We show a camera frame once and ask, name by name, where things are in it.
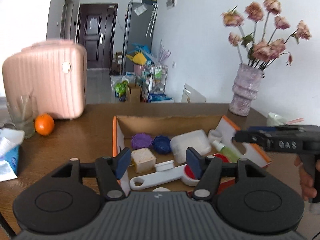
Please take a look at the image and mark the white red handled scoop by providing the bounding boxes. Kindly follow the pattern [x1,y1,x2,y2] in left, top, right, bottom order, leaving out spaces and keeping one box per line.
[130,164,199,191]

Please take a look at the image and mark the green spray bottle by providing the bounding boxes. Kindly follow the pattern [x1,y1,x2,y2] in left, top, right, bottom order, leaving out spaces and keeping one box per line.
[212,140,240,163]

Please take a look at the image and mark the translucent white plastic box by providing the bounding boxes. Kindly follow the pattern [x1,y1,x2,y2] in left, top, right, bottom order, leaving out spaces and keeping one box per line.
[170,129,212,164]

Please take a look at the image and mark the small white ribbed cap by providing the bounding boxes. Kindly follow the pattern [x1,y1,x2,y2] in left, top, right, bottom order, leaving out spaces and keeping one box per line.
[207,129,222,144]

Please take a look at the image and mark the small white yellow container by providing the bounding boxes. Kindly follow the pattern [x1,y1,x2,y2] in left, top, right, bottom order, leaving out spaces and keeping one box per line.
[131,148,157,174]

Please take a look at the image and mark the white round lid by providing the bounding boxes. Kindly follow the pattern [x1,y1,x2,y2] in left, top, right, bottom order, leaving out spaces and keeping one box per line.
[155,160,175,172]

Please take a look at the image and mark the blue gear-shaped lid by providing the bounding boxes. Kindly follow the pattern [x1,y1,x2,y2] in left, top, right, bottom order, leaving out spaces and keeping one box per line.
[152,135,171,155]

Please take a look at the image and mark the person's right hand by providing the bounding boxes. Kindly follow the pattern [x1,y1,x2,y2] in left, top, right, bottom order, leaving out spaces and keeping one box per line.
[294,156,317,201]

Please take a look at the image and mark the pale green bowl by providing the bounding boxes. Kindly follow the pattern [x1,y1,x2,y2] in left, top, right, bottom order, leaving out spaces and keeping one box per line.
[266,113,287,127]

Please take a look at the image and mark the pink spoon in bowl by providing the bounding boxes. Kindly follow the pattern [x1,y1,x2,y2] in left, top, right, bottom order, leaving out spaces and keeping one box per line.
[285,118,304,125]

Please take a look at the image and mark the pink ceramic vase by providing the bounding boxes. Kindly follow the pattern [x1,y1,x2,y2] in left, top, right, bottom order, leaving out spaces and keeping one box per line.
[229,63,263,116]

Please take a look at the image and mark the red cardboard box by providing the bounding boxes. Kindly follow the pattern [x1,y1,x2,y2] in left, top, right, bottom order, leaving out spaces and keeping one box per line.
[113,115,272,194]

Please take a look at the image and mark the orange fruit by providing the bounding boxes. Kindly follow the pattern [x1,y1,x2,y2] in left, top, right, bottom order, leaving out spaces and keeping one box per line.
[34,113,55,136]

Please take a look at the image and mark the small cardboard box on floor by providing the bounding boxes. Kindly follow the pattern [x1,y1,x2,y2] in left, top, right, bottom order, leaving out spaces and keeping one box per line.
[126,83,142,103]

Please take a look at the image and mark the dried pink flowers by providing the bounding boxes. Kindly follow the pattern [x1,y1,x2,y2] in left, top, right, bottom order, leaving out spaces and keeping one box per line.
[221,0,312,72]

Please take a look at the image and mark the blue tissue pack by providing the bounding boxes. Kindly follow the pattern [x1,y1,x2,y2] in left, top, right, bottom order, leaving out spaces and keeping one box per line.
[0,128,24,182]

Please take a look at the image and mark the clear drinking glass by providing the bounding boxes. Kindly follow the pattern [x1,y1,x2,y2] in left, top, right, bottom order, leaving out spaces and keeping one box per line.
[7,89,35,139]

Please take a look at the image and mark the storage cart with clutter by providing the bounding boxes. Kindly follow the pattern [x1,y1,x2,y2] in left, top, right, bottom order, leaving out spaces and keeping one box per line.
[110,43,174,103]

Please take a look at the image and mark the pink suitcase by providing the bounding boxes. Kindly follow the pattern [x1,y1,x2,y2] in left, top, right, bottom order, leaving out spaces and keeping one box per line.
[2,39,87,119]

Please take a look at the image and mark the dark entrance door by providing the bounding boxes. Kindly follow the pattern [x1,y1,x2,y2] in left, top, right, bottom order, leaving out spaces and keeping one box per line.
[77,3,118,70]

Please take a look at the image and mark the grey refrigerator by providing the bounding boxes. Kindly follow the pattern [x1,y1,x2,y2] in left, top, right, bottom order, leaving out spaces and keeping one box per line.
[121,0,157,75]

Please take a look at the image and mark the white board leaning on wall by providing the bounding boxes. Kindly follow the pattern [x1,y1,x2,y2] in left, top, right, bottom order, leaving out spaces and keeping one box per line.
[181,83,207,103]

